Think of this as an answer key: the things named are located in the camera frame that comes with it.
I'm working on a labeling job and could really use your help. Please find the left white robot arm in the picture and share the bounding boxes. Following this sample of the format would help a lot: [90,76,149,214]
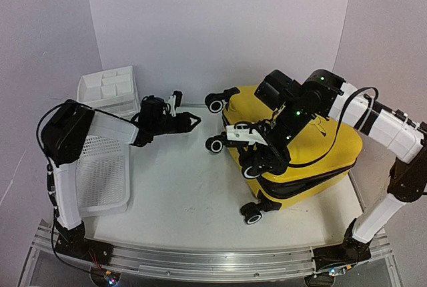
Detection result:
[36,91,201,264]

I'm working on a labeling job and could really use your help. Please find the white perforated plastic basket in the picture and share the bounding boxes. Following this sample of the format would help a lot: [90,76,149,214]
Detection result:
[76,135,130,218]

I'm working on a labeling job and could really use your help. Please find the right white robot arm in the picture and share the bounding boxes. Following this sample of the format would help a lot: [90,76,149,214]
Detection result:
[249,69,426,276]

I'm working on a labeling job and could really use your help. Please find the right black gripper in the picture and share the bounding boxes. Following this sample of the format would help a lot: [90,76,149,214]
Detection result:
[248,99,313,175]

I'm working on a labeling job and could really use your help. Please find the yellow Pikachu hard-shell suitcase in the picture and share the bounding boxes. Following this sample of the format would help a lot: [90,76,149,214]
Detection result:
[205,86,363,224]

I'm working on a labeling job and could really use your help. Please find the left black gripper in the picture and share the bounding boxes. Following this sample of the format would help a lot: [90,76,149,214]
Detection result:
[152,112,201,137]

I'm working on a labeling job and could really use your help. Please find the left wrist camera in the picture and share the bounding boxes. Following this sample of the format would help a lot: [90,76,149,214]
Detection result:
[167,90,183,117]

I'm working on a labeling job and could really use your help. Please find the white plastic drawer organizer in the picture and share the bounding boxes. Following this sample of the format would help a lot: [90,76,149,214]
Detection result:
[76,65,140,118]

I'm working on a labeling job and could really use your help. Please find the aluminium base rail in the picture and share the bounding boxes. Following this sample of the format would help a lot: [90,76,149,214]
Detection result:
[18,222,402,286]

